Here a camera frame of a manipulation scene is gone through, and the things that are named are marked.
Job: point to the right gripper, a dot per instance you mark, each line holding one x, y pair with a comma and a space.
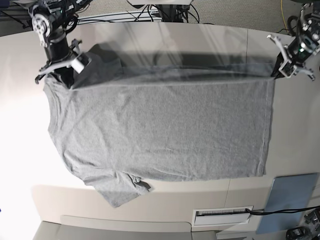
57, 50

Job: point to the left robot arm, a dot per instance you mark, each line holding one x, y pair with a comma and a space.
305, 29

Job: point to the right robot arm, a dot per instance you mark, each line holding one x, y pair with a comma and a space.
53, 20

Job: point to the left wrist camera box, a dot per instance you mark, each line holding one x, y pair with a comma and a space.
287, 68

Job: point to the white cable grommet box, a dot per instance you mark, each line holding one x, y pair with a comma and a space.
217, 217

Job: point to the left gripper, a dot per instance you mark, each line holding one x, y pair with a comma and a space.
298, 55

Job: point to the black device bottom right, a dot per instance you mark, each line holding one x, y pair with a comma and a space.
298, 233

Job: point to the grey T-shirt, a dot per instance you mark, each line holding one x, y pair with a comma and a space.
118, 125

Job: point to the blue-grey flat panel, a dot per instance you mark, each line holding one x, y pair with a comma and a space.
287, 192

